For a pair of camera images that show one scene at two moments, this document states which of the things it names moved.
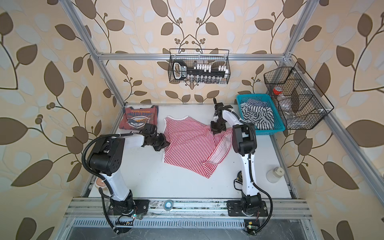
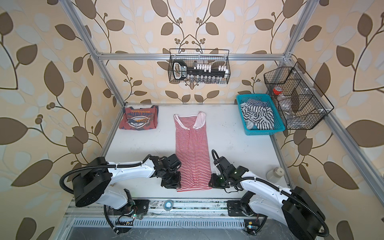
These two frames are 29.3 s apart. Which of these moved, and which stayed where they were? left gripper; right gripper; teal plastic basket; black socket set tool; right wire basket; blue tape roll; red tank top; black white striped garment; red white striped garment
Moved: right gripper; left gripper; red white striped garment
Stayed: teal plastic basket; black socket set tool; red tank top; blue tape roll; right wire basket; black white striped garment
